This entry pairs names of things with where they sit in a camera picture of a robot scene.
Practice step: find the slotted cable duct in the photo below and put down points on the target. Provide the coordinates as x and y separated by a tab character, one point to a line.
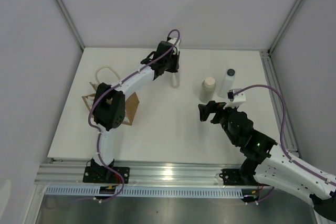
166	192

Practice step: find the white bottle dark cap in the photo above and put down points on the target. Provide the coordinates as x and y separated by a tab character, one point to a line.
226	83

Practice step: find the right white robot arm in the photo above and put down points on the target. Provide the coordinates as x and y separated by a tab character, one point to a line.
267	164

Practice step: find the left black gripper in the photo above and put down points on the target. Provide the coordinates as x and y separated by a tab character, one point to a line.
176	59

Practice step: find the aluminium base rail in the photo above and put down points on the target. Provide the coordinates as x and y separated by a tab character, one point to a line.
152	174

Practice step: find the silver tube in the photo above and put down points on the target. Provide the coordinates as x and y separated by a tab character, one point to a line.
175	80

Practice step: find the frosted jar beige lid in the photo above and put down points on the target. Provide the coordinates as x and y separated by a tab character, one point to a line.
207	90

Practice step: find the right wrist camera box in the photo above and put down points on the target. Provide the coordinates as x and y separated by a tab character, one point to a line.
236	97

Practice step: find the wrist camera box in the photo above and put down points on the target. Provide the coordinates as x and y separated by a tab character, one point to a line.
176	42
236	97

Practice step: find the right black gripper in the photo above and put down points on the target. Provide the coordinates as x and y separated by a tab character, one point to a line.
217	108

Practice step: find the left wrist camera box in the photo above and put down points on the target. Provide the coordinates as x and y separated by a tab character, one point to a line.
176	42

